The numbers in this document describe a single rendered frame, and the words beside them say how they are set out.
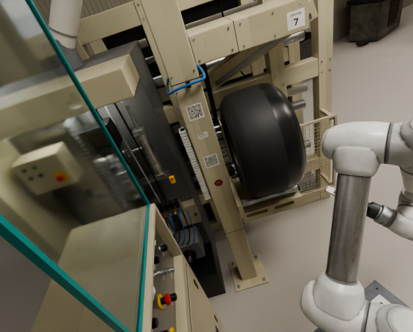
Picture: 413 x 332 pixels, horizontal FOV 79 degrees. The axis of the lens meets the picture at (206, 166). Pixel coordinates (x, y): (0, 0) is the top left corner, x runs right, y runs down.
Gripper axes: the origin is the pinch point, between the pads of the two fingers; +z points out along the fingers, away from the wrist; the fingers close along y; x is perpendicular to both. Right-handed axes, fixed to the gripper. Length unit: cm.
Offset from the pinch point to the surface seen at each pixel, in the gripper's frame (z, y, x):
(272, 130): 35.9, -28.0, 2.2
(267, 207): 25.1, 19.8, -18.2
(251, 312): 3, 87, -76
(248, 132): 44, -29, -4
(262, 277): 7, 97, -51
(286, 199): 17.7, 19.5, -8.2
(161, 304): 39, -24, -81
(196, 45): 88, -38, 24
